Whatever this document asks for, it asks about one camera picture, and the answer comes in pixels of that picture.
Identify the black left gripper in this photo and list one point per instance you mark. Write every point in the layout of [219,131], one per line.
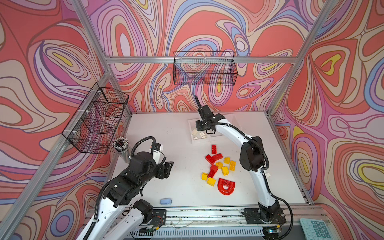
[164,170]

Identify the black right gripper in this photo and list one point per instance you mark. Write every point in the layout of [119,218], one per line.
[199,128]

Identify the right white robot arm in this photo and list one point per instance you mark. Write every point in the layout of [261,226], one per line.
[252,158]

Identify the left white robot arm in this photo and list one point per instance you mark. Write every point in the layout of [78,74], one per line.
[116,216]

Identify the white lego in bin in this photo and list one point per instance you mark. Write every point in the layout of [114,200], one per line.
[203,135]

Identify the middle translucent plastic bin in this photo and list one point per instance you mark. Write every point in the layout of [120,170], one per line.
[214,136]

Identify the translucent plastic bin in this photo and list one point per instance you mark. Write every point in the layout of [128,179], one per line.
[214,136]
[192,126]
[233,120]

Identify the left translucent plastic bin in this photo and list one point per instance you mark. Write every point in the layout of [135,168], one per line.
[192,126]

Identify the right translucent plastic bin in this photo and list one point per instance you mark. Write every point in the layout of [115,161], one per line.
[233,120]

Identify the blue eraser block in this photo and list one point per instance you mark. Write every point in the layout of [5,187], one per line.
[166,201]

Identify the small yellow lego left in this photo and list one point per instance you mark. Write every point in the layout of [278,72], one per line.
[204,176]

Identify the small yellow lego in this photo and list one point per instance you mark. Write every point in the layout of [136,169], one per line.
[227,160]
[204,176]

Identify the small yellow lego top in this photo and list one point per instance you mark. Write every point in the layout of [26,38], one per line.
[227,160]

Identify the yellow round lego piece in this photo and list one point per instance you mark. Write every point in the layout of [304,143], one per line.
[219,165]

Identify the metal cup of pens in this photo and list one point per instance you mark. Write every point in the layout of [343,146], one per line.
[122,146]

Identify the red narrow lego brick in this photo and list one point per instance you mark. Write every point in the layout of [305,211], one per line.
[213,171]

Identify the yellow lego brick front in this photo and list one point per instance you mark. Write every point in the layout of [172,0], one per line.
[211,181]

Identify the yellow long lego brick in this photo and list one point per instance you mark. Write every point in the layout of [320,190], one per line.
[232,166]

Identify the yellow lego brick centre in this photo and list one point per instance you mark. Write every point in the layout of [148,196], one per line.
[225,171]

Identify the red arch lego piece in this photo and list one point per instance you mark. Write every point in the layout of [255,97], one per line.
[226,187]

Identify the green calculator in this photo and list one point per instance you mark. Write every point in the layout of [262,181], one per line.
[315,229]

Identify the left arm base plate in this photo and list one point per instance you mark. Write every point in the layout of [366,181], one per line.
[158,218]

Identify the back black wire basket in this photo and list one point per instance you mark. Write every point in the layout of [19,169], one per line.
[205,68]

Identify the black wire basket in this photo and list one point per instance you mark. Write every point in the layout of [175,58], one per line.
[205,68]
[100,114]

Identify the left black wire basket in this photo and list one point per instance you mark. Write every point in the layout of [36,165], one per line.
[100,114]

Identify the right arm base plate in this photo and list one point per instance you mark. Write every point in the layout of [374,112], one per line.
[253,216]

